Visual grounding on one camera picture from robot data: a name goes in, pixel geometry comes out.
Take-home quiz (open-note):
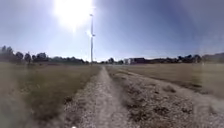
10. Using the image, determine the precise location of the row of distant buildings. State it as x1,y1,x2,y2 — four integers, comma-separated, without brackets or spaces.
123,52,224,65

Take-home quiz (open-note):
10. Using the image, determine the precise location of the tall pale pole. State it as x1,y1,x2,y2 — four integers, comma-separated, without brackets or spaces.
88,13,97,66

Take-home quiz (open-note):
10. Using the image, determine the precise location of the dry grass field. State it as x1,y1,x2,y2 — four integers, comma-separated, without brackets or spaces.
0,62,103,128
116,62,224,100

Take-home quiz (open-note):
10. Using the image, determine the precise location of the row of dark trees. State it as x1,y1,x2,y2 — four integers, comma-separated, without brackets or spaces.
0,45,91,65

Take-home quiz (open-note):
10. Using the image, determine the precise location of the pale gravel track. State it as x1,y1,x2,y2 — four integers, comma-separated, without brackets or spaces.
45,64,224,128

